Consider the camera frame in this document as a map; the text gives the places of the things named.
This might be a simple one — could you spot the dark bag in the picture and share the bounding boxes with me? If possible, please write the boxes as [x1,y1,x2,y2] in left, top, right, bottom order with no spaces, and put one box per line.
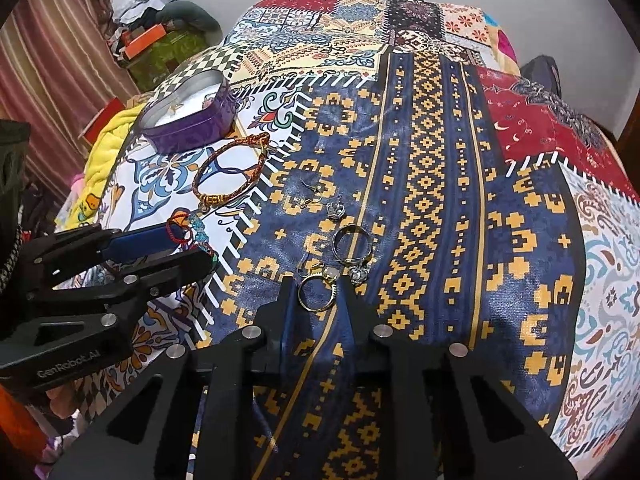
[519,54,564,100]

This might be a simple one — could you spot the small hook earring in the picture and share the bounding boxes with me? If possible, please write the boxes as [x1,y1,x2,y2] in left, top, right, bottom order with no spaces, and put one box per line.
[292,180,324,211]

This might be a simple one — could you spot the red flat box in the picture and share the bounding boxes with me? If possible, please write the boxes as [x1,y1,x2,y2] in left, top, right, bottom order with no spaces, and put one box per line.
[76,98,126,145]

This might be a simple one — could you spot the gold ring with pearl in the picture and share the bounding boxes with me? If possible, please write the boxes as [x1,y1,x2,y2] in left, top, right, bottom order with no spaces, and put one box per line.
[297,267,342,314]

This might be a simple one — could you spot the yellow towel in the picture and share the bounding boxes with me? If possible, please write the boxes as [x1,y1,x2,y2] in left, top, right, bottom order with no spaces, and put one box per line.
[64,106,152,227]

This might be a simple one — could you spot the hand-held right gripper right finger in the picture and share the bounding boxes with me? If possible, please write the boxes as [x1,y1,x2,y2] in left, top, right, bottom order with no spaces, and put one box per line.
[336,277,578,480]

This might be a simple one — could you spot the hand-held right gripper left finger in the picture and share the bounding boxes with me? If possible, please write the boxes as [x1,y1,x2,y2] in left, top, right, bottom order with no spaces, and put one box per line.
[47,274,301,480]

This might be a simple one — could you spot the brown braided bracelet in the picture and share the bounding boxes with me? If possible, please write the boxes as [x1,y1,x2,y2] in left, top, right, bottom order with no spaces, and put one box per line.
[192,131,272,212]

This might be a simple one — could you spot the patchwork printed blanket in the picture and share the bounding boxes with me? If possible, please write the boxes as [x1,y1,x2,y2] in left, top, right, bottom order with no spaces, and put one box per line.
[97,0,632,480]

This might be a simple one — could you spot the grey pillow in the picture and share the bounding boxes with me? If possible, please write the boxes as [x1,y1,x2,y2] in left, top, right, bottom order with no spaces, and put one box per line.
[159,0,224,43]

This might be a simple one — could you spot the orange box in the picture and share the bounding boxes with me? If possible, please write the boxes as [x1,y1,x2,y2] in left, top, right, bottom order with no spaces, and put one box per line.
[122,23,169,61]

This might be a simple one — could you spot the striped curtain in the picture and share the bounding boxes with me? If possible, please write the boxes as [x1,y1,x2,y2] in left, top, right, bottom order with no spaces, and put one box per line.
[0,0,142,193]

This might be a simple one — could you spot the red beaded bracelet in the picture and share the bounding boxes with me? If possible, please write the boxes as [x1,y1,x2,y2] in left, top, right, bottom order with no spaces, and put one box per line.
[165,210,218,266]

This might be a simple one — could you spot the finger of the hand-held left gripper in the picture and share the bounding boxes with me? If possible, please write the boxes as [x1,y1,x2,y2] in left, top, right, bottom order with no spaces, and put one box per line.
[4,248,213,362]
[22,224,167,282]

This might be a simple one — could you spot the pile of grey white clothes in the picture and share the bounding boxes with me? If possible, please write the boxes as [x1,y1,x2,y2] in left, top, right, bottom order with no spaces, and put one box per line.
[111,0,177,28]

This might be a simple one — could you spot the person's left forearm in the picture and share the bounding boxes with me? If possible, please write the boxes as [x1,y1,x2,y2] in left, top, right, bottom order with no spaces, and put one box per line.
[0,385,53,463]

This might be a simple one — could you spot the purple oval tin box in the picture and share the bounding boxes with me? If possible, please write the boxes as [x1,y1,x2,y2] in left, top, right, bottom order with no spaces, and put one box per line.
[136,69,236,152]

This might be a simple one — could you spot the silver ring with heart stone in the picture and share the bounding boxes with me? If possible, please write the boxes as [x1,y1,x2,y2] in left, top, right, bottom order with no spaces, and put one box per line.
[330,225,374,287]

